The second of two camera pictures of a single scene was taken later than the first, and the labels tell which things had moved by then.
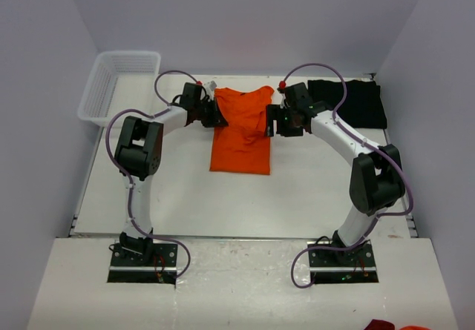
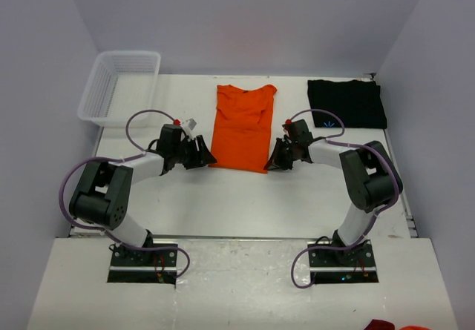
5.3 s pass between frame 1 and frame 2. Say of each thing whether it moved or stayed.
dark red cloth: stayed
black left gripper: moved
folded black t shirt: stayed
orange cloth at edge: stayed
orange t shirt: stayed
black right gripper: moved
